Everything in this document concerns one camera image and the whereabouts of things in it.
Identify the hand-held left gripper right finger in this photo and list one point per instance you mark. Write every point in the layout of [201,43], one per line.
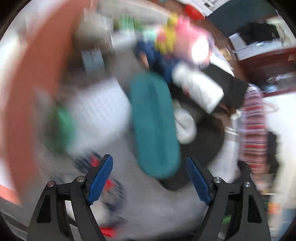
[198,183]

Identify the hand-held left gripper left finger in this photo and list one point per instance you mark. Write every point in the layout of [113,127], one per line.
[101,178]

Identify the white plush toy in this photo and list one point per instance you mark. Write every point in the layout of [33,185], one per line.
[185,127]

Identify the teal oval case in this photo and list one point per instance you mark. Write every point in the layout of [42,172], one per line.
[152,125]

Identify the grey blanket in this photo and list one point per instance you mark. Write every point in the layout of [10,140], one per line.
[143,208]

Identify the green item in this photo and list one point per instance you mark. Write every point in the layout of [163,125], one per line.
[62,129]

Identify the white ribbed cloth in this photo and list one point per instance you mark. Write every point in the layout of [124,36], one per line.
[99,111]

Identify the striped red white cloth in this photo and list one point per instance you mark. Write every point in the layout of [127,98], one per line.
[253,129]

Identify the white packet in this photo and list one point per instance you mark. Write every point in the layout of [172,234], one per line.
[198,90]

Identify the black cloth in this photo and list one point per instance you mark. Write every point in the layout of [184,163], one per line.
[231,88]

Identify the dark blue cloth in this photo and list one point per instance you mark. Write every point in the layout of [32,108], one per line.
[152,58]

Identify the white cabinet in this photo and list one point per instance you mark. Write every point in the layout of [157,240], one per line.
[249,48]

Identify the yellow toy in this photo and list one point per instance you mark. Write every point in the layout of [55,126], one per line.
[167,34]

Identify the pink plush toy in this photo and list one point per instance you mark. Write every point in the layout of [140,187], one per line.
[189,30]

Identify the black jacket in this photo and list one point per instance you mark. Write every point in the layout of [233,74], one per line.
[259,32]

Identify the red basin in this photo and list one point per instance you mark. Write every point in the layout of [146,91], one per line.
[194,11]

